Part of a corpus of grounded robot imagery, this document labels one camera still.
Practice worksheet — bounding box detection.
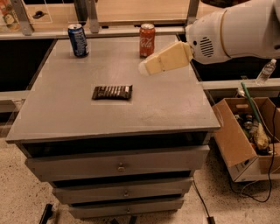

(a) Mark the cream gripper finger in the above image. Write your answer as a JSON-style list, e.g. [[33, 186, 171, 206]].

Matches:
[[138, 41, 193, 76]]

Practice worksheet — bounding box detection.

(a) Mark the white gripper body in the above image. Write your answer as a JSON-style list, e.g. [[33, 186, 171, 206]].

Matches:
[[185, 10, 230, 64]]

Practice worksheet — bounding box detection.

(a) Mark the blue pepsi can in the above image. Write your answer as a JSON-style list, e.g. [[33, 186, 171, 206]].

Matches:
[[67, 24, 88, 58]]

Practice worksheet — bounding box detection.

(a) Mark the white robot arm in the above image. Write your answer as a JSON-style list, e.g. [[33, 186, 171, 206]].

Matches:
[[138, 0, 280, 75]]

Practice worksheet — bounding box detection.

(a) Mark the red coca-cola can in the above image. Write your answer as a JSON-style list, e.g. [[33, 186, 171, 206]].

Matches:
[[139, 24, 156, 58]]

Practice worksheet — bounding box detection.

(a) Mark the dark chocolate bar wrapper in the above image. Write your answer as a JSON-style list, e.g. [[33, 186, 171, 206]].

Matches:
[[92, 86, 132, 100]]

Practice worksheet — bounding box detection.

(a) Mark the clear plastic water bottle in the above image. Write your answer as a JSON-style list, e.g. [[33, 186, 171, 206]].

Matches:
[[255, 59, 277, 86]]

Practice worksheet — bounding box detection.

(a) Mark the brown cardboard box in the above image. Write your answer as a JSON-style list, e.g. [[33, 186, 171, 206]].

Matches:
[[213, 97, 280, 182]]

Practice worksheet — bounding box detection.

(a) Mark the grey drawer cabinet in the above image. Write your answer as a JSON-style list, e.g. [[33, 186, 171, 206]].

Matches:
[[7, 37, 219, 208]]

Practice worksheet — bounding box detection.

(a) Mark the middle grey drawer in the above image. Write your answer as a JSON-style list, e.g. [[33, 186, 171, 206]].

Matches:
[[52, 178, 193, 204]]

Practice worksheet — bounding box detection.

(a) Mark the grey drawer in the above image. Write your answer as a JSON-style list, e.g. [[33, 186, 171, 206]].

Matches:
[[52, 178, 193, 204], [69, 197, 184, 219], [25, 145, 209, 182]]

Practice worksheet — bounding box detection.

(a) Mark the small black object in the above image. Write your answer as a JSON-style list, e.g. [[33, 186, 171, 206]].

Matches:
[[32, 10, 46, 19]]

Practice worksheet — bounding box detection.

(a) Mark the bottom grey drawer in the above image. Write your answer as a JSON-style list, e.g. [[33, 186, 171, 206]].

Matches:
[[69, 197, 184, 219]]

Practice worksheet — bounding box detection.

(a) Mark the top grey drawer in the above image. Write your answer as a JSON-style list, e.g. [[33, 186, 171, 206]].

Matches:
[[25, 145, 209, 182]]

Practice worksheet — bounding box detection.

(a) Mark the black object on floor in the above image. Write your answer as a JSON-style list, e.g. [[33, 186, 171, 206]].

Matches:
[[39, 204, 53, 224]]

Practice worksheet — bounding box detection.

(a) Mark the black power cable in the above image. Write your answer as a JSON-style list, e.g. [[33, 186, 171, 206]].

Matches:
[[227, 99, 280, 204]]

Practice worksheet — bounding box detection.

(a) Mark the green handled brush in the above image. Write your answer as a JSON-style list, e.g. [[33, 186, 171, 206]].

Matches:
[[241, 82, 270, 151]]

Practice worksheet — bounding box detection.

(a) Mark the black floor cable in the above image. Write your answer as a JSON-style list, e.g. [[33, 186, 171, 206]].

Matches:
[[192, 179, 217, 224]]

